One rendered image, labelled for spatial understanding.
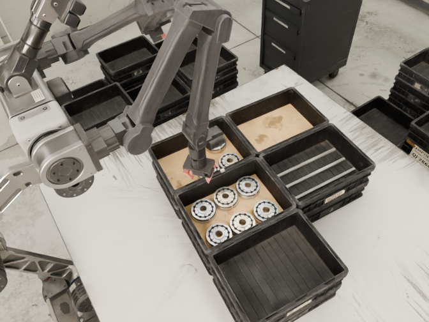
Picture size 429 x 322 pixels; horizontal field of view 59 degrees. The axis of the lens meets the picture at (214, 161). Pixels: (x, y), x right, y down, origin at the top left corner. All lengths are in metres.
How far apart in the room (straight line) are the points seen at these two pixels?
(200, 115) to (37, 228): 1.91
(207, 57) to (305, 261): 0.85
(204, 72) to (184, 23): 0.17
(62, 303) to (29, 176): 0.94
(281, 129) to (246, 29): 2.41
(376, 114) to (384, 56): 1.15
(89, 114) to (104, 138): 1.64
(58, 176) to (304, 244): 0.95
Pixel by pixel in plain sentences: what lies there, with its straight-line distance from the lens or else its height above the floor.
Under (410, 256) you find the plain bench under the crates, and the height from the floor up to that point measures 0.70.
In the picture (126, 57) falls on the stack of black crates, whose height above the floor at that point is 0.49.
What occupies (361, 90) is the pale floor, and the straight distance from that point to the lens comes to 3.53.
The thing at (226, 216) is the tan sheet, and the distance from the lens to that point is 1.58.
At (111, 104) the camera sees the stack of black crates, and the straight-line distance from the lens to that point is 2.68.
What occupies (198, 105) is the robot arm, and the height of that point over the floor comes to 1.44.
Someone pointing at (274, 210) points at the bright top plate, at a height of 0.86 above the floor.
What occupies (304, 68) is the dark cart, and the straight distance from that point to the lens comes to 3.12.
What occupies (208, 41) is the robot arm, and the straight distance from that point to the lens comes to 1.01.
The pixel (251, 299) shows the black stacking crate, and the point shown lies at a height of 0.83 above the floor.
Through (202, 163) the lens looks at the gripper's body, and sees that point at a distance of 1.29.
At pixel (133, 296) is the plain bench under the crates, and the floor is 0.70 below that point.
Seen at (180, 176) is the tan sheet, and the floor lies 0.83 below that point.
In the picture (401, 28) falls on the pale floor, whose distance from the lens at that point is 4.44.
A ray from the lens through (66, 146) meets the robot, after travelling 1.01.
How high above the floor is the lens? 2.18
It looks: 50 degrees down
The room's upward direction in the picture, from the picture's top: 5 degrees counter-clockwise
